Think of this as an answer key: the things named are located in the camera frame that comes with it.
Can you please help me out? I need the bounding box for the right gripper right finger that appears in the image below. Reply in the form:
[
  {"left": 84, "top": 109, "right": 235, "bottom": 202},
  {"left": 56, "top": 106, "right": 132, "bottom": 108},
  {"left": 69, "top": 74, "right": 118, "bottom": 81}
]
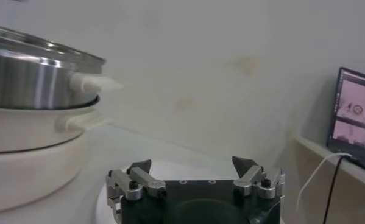
[{"left": 232, "top": 156, "right": 286, "bottom": 199}]

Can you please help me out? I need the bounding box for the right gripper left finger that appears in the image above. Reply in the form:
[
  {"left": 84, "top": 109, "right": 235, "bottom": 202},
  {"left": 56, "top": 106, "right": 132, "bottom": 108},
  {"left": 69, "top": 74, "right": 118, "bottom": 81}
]
[{"left": 105, "top": 159, "right": 167, "bottom": 214}]

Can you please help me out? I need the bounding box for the glass pot lid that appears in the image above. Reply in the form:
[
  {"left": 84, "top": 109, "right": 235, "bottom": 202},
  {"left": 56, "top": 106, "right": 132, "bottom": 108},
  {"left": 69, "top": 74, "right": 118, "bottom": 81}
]
[{"left": 0, "top": 23, "right": 107, "bottom": 75}]

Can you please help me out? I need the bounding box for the steel steamer basket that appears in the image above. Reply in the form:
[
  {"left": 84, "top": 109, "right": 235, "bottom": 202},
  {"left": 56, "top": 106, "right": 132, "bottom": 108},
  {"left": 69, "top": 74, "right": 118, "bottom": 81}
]
[{"left": 0, "top": 36, "right": 124, "bottom": 110}]

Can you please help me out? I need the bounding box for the white round plate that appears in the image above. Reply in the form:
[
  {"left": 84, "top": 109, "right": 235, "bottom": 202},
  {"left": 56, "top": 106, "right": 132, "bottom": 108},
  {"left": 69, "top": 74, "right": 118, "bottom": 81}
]
[{"left": 93, "top": 159, "right": 286, "bottom": 224}]

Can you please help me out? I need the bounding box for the cream electric cooker base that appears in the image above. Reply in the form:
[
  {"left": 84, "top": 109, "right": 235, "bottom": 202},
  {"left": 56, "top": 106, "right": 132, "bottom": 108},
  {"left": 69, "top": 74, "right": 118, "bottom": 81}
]
[{"left": 0, "top": 100, "right": 110, "bottom": 214}]

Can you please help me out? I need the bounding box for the white laptop cable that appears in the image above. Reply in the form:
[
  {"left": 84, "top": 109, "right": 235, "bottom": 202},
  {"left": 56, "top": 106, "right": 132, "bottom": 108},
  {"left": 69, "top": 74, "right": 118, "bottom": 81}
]
[{"left": 294, "top": 152, "right": 353, "bottom": 224}]

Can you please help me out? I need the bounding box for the black laptop power cable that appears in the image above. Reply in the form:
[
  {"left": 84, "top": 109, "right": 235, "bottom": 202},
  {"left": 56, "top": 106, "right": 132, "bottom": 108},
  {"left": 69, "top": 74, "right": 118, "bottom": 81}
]
[{"left": 322, "top": 155, "right": 347, "bottom": 224}]

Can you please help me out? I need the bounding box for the black laptop with cables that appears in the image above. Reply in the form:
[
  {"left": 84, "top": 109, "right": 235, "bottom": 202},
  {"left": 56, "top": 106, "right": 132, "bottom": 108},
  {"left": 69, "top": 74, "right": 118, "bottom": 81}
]
[{"left": 327, "top": 66, "right": 365, "bottom": 176}]

